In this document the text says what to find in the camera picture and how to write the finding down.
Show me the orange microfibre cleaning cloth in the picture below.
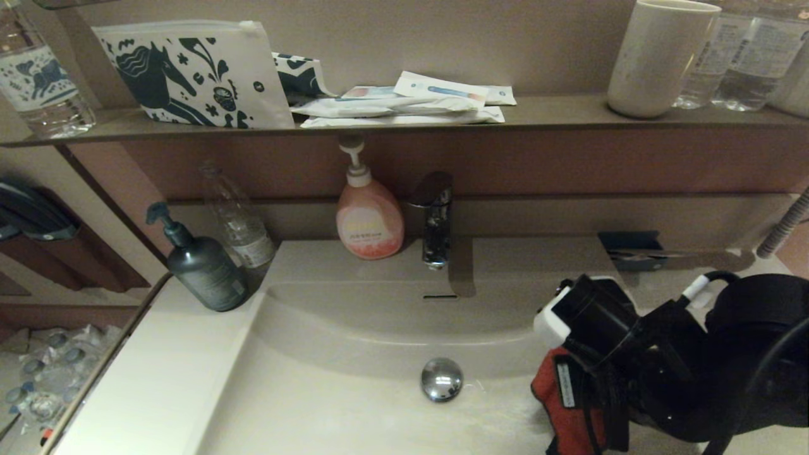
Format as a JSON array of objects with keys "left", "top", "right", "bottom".
[{"left": 531, "top": 348, "right": 607, "bottom": 455}]

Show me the chrome sink faucet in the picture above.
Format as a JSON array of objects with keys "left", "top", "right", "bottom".
[{"left": 406, "top": 171, "right": 453, "bottom": 269}]

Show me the white wash basin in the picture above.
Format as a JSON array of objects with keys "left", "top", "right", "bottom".
[{"left": 54, "top": 237, "right": 809, "bottom": 455}]

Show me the chrome drain stopper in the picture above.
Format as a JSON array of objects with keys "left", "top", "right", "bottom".
[{"left": 421, "top": 357, "right": 464, "bottom": 403}]

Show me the dark blue small box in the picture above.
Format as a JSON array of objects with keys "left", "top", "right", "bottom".
[{"left": 599, "top": 231, "right": 666, "bottom": 271}]

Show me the pink soap pump bottle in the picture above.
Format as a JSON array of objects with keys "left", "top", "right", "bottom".
[{"left": 335, "top": 136, "right": 405, "bottom": 260}]

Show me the flat white plastic packet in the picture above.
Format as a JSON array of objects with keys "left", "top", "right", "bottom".
[{"left": 300, "top": 106, "right": 506, "bottom": 128}]

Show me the clear water bottle white label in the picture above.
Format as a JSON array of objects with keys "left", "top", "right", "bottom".
[
  {"left": 710, "top": 0, "right": 809, "bottom": 112},
  {"left": 673, "top": 0, "right": 755, "bottom": 109}
]

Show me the beige ceramic cup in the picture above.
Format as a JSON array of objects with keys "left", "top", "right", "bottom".
[
  {"left": 767, "top": 41, "right": 809, "bottom": 118},
  {"left": 607, "top": 0, "right": 722, "bottom": 119}
]

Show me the white toothbrush packet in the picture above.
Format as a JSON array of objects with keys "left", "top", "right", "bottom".
[{"left": 393, "top": 70, "right": 490, "bottom": 107}]

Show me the long white plastic packet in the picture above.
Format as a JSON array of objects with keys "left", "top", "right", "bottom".
[{"left": 291, "top": 95, "right": 487, "bottom": 118}]

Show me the white packet with orange print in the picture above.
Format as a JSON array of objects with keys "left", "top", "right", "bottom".
[{"left": 341, "top": 85, "right": 405, "bottom": 100}]

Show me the clear empty plastic bottle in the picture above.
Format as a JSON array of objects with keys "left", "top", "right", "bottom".
[{"left": 200, "top": 161, "right": 277, "bottom": 269}]

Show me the dark green pump bottle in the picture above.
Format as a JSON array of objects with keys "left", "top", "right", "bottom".
[{"left": 146, "top": 201, "right": 249, "bottom": 312}]

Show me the small horse print pouch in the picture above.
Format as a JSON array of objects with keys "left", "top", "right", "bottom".
[{"left": 272, "top": 52, "right": 336, "bottom": 104}]

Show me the large horse print zip pouch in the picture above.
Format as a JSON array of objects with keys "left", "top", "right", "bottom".
[{"left": 92, "top": 20, "right": 295, "bottom": 130}]

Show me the brown wooden side shelf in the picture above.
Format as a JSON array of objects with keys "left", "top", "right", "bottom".
[{"left": 0, "top": 183, "right": 152, "bottom": 294}]

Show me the shrink-wrapped bottle pack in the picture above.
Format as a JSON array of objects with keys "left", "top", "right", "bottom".
[{"left": 0, "top": 324, "right": 124, "bottom": 437}]

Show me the dark blue bag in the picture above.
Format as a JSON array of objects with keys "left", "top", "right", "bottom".
[{"left": 0, "top": 177, "right": 80, "bottom": 242}]

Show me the water bottle blue print label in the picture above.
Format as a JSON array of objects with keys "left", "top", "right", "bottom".
[{"left": 0, "top": 0, "right": 97, "bottom": 140}]

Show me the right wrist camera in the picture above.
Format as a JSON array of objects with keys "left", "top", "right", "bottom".
[{"left": 534, "top": 275, "right": 639, "bottom": 367}]

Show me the grey corrugated hose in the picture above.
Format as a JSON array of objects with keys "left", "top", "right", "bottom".
[{"left": 757, "top": 186, "right": 809, "bottom": 258}]

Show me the brown wall shelf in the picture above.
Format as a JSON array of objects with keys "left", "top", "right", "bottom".
[{"left": 0, "top": 94, "right": 809, "bottom": 149}]

